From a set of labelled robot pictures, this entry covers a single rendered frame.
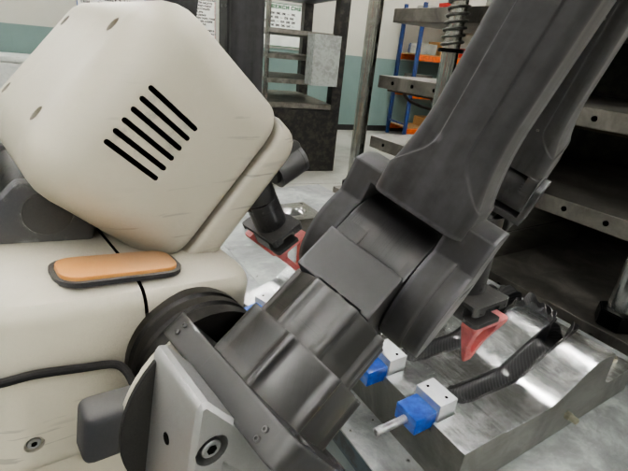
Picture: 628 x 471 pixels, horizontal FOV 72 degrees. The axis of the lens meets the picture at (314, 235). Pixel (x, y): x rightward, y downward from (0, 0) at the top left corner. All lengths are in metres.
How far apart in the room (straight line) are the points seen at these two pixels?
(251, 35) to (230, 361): 0.51
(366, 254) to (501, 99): 0.11
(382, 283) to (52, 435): 0.22
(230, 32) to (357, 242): 0.44
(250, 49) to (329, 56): 4.26
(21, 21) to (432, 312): 7.60
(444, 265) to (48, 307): 0.22
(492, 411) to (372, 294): 0.54
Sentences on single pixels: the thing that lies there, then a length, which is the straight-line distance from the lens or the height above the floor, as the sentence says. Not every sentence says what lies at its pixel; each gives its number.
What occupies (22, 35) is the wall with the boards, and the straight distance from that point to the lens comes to 7.74.
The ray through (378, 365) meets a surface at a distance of 0.75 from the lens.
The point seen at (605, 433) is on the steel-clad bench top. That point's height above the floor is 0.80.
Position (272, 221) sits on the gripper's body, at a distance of 0.74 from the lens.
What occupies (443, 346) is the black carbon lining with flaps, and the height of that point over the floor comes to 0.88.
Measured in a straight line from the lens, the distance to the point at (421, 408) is 0.70.
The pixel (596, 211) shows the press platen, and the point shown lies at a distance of 1.38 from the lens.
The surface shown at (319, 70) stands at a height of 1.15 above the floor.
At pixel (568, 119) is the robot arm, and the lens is 0.47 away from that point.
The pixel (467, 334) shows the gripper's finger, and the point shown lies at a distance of 0.58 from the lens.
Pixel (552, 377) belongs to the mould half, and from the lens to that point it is 0.86.
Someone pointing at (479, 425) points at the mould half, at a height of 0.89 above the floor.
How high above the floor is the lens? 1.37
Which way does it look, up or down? 23 degrees down
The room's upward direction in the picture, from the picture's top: 6 degrees clockwise
